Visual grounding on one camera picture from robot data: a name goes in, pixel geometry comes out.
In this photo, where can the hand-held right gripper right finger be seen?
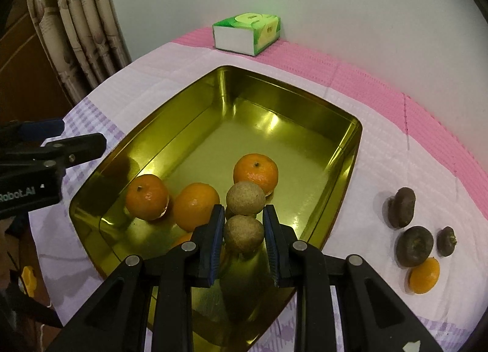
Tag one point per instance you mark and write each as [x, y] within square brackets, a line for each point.
[271, 249]

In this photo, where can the yellow plastic knob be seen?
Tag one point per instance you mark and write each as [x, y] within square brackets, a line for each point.
[28, 277]

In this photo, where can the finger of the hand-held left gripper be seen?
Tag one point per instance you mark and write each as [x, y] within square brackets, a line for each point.
[84, 146]
[42, 129]

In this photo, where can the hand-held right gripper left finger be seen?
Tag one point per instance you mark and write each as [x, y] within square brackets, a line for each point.
[217, 245]

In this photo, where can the brown wooden door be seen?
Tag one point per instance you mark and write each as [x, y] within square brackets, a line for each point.
[26, 70]

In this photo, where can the brown longan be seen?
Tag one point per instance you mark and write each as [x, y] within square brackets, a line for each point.
[245, 197]
[244, 233]

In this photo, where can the green tissue pack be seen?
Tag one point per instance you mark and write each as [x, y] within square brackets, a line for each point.
[236, 37]

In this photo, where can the orange mandarin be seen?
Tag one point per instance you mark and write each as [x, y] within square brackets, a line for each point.
[185, 238]
[255, 172]
[424, 275]
[196, 207]
[148, 197]

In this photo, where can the gold metal tin box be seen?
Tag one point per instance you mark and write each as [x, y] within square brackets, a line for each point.
[267, 134]

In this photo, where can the beige patterned curtain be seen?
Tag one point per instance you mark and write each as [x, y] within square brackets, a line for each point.
[84, 31]

